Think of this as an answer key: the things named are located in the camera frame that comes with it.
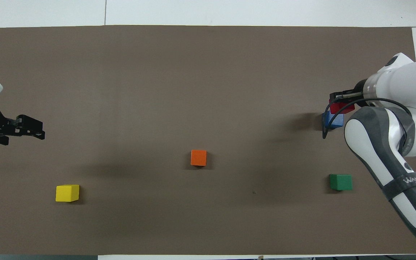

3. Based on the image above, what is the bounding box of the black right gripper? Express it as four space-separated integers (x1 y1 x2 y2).
329 80 370 107

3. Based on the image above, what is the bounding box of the red wooden block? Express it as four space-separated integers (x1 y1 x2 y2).
329 102 355 114

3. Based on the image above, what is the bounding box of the blue wooden block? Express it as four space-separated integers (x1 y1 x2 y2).
322 111 344 130

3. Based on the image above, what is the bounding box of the yellow wooden block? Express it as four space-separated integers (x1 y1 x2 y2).
56 185 80 202

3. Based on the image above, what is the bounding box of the green wooden block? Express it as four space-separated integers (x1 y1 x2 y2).
329 174 353 191

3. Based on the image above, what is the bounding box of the orange wooden block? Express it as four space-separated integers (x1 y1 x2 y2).
191 150 207 166

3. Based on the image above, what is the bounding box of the brown paper mat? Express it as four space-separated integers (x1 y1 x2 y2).
0 25 416 255

